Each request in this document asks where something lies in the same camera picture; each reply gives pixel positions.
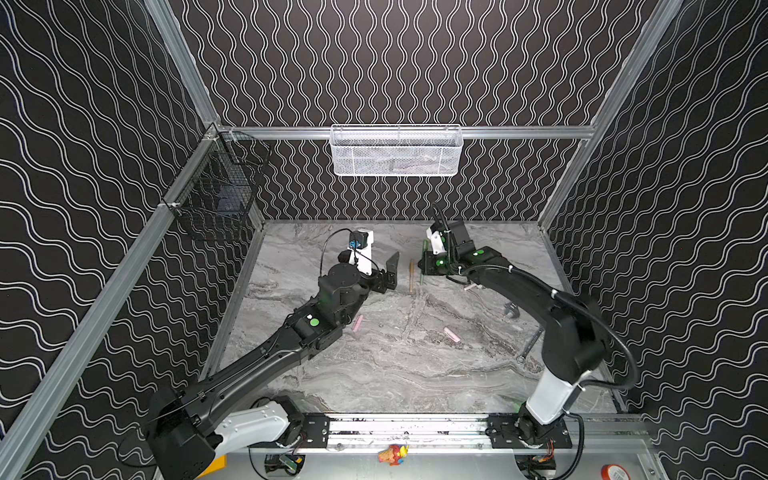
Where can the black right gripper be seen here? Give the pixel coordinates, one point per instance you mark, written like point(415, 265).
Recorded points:
point(432, 262)

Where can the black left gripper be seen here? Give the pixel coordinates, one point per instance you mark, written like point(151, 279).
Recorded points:
point(381, 280)

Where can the green pen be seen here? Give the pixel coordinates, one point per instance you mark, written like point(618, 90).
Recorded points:
point(422, 261)

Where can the pink pen cap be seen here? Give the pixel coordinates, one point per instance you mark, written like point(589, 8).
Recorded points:
point(357, 324)
point(452, 335)

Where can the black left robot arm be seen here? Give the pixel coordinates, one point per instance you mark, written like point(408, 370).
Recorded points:
point(183, 429)

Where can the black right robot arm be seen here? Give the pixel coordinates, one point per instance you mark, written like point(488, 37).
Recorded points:
point(576, 340)

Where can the small steel spanner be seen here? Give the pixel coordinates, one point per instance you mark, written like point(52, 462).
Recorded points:
point(528, 346)

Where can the red yellow toy figure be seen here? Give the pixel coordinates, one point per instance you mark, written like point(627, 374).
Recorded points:
point(394, 455)

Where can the red tape roll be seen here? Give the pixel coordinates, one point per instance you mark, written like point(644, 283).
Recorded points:
point(615, 472)

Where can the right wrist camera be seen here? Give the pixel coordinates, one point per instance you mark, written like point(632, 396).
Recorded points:
point(436, 242)

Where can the white wire mesh basket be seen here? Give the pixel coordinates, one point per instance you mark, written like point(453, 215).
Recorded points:
point(390, 150)

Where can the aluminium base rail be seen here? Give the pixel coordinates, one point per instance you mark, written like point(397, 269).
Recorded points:
point(443, 433)

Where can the black wire basket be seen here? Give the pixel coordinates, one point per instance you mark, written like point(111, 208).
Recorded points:
point(215, 205)

